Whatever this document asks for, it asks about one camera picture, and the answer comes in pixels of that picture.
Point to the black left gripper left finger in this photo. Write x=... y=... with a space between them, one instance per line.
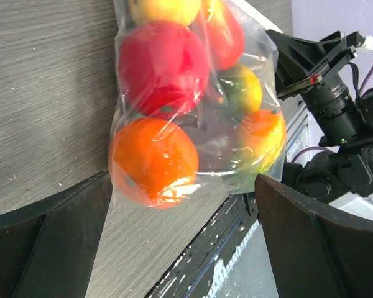
x=48 y=248

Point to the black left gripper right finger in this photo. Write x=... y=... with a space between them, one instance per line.
x=315 y=250

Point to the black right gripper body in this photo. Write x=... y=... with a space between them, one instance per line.
x=303 y=64

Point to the clear zip top bag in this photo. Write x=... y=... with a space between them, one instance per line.
x=260 y=55

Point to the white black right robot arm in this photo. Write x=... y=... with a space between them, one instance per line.
x=341 y=172

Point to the fake yellow lemon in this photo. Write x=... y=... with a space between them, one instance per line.
x=242 y=89

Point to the fake red pear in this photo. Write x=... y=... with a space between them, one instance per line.
x=222 y=33

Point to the fake green orange mango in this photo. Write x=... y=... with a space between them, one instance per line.
x=260 y=138

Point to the fake dark purple plum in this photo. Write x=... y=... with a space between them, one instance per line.
x=211 y=129

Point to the fake yellow peach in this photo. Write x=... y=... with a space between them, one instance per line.
x=180 y=11

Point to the fake red pomegranate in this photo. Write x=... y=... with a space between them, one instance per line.
x=162 y=69

